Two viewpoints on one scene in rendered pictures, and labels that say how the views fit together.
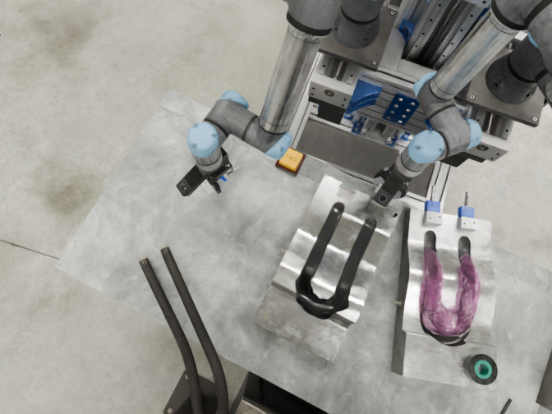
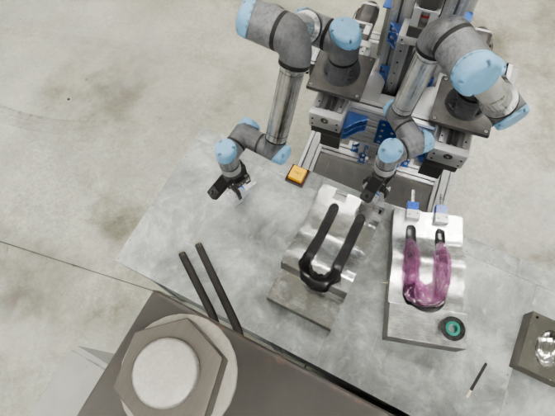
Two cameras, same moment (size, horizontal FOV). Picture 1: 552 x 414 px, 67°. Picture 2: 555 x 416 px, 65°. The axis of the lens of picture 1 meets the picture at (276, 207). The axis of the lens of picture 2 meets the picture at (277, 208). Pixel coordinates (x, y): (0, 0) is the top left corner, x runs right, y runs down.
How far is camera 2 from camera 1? 47 cm
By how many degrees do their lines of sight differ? 9
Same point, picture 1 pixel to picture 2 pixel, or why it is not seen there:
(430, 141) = (392, 145)
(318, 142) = (329, 172)
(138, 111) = (177, 153)
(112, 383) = not seen: hidden behind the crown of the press
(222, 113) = (239, 133)
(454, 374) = (430, 335)
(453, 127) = (410, 136)
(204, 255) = (230, 249)
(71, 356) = not seen: hidden behind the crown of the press
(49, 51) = (107, 109)
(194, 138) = (219, 149)
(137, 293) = (177, 279)
